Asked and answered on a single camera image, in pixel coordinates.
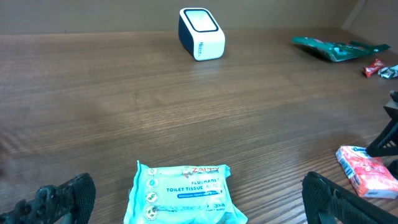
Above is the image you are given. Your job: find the red coffee stick sachet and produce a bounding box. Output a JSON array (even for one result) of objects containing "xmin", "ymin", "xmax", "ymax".
[{"xmin": 363, "ymin": 58, "xmax": 386, "ymax": 78}]

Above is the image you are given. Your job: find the teal wet wipes pack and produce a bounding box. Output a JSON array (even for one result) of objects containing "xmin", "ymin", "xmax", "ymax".
[{"xmin": 123, "ymin": 162, "xmax": 248, "ymax": 224}]

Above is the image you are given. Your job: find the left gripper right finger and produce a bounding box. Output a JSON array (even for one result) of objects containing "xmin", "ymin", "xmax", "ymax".
[{"xmin": 302, "ymin": 172, "xmax": 397, "ymax": 224}]

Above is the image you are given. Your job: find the white barcode scanner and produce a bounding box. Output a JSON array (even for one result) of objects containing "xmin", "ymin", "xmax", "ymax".
[{"xmin": 178, "ymin": 7, "xmax": 226, "ymax": 61}]

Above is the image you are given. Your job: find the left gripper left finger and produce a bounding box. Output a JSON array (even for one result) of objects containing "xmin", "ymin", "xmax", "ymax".
[{"xmin": 1, "ymin": 173, "xmax": 96, "ymax": 224}]

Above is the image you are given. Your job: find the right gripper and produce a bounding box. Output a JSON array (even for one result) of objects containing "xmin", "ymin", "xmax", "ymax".
[{"xmin": 366, "ymin": 91, "xmax": 398, "ymax": 157}]

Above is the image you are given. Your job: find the small red snack box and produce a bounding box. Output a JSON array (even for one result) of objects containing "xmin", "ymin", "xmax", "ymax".
[{"xmin": 336, "ymin": 146, "xmax": 397, "ymax": 199}]

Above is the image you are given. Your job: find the green 3M gloves bag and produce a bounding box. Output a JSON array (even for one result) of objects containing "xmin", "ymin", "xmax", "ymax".
[{"xmin": 292, "ymin": 37, "xmax": 390, "ymax": 62}]

